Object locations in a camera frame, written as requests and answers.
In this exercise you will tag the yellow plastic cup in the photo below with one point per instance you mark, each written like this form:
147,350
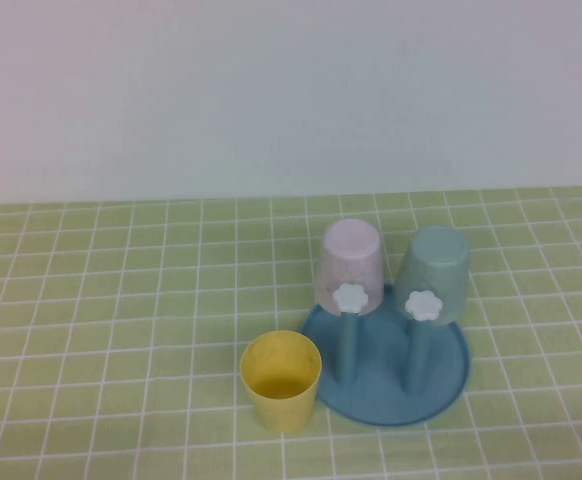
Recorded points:
281,410

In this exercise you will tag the green checkered tablecloth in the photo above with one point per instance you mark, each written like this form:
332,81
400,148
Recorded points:
121,325

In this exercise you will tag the blue cup stand with pegs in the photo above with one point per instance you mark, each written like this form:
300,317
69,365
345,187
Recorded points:
381,395

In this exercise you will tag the pale pink plastic cup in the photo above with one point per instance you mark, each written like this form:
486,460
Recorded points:
348,250

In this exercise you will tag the pale teal plastic cup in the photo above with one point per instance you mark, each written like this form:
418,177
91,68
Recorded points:
436,265

